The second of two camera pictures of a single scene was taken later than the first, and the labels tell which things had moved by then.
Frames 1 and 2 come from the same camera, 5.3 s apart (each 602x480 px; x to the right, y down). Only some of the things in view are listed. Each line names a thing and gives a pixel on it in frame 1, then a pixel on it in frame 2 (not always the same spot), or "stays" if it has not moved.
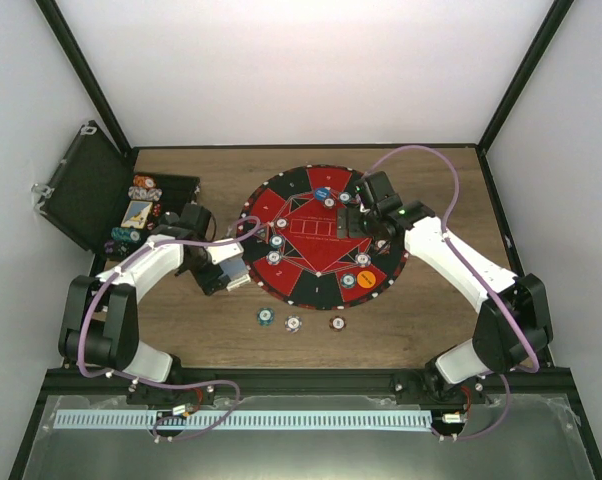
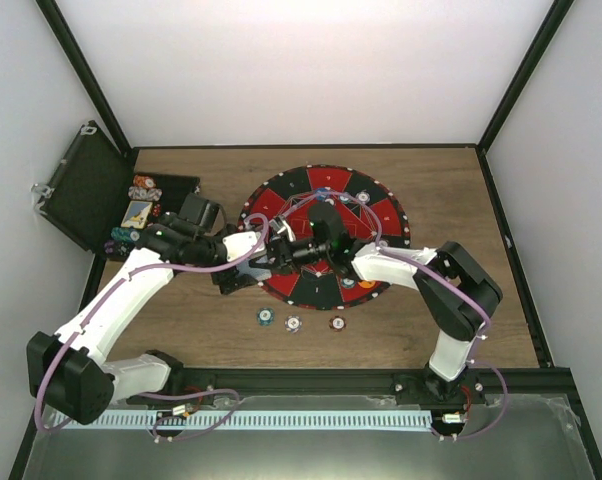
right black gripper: x=353 y=227 → x=282 y=253
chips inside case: x=144 y=189 stays
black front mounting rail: x=305 y=383 stays
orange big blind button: x=366 y=279 stays
